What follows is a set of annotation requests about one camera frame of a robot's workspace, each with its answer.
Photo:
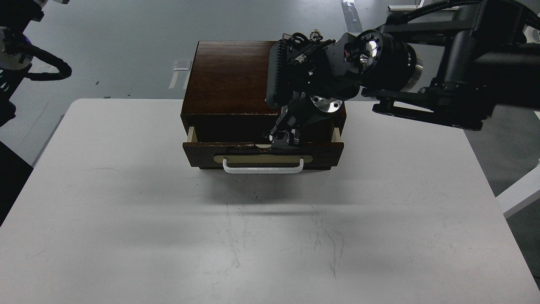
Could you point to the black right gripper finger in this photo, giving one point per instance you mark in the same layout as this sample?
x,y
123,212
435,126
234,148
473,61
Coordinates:
x,y
286,133

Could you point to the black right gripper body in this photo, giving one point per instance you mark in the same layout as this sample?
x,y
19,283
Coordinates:
x,y
311,77

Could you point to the wooden drawer with white handle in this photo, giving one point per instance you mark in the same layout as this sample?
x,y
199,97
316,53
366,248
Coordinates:
x,y
251,158

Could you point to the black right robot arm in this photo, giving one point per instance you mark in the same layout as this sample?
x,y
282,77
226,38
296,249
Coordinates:
x,y
447,63

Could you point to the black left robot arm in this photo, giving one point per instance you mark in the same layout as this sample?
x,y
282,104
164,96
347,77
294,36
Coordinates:
x,y
17,52

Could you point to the dark wooden drawer cabinet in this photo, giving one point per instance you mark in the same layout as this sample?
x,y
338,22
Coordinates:
x,y
225,96

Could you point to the grey floor tape strip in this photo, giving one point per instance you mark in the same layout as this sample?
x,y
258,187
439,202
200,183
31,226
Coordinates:
x,y
351,16

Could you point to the white table leg bar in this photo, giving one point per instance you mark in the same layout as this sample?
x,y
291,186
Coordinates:
x,y
403,8

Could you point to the white desk edge right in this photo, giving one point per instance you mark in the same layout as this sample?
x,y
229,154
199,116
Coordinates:
x,y
520,194

